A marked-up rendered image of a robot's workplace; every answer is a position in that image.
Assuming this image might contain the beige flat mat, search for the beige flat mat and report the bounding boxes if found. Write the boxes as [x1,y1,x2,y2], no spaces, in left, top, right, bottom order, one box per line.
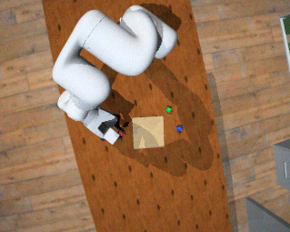
[132,116,165,149]

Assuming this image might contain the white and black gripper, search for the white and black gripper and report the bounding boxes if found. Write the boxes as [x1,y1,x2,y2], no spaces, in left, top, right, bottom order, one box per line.
[84,106,126,141]

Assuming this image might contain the green die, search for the green die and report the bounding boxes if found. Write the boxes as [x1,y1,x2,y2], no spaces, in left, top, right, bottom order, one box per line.
[165,107,172,113]

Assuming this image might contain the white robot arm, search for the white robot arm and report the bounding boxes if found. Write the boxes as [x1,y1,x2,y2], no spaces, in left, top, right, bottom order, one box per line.
[53,5,178,124]

